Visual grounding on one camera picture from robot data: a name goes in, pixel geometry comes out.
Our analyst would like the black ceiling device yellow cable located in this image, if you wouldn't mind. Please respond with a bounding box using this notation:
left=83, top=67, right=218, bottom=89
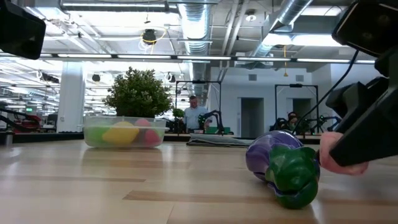
left=142, top=29, right=157, bottom=45

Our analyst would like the red round toy fruit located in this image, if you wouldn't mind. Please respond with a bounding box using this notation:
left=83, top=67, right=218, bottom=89
left=140, top=128, right=162, bottom=147

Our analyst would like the person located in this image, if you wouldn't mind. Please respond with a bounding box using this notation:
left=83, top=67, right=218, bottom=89
left=286, top=111, right=300, bottom=132
left=183, top=95, right=210, bottom=134

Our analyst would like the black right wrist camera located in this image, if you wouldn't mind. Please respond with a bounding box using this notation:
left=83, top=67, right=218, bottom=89
left=331, top=0, right=398, bottom=58

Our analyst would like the black background rig frame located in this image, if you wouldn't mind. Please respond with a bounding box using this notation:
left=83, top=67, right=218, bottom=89
left=175, top=80, right=222, bottom=125
left=275, top=83, right=320, bottom=125

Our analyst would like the white building column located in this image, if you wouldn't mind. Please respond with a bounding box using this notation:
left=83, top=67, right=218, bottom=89
left=57, top=61, right=86, bottom=133

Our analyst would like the green plant in black pot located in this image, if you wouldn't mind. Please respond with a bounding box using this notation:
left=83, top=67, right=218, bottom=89
left=103, top=67, right=174, bottom=118

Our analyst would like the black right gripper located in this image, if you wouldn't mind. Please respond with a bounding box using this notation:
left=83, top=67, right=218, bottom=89
left=325, top=46, right=398, bottom=167

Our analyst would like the grey folded cloth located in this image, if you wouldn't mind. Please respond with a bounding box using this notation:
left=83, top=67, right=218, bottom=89
left=186, top=133, right=259, bottom=148

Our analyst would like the yellow toy lemon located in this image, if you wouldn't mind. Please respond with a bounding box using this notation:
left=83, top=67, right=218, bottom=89
left=101, top=121, right=141, bottom=146

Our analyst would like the black metal table frame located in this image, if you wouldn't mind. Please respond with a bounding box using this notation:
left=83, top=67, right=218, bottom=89
left=0, top=131, right=321, bottom=147

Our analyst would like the purple toy eggplant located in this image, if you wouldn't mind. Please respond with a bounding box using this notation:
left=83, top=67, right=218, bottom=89
left=245, top=130, right=321, bottom=210

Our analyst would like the clear plastic tupperware container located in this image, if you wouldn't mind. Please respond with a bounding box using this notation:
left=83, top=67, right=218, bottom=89
left=82, top=116, right=170, bottom=149

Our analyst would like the grey background door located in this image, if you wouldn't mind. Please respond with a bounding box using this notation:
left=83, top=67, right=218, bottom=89
left=292, top=98, right=312, bottom=121
left=241, top=97, right=264, bottom=138

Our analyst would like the silver ceiling air duct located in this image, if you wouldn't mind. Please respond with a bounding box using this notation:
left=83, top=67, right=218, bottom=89
left=177, top=0, right=213, bottom=113
left=251, top=0, right=313, bottom=58

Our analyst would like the overhead LED light bar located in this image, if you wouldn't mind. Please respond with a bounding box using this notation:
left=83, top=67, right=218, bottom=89
left=0, top=52, right=377, bottom=65

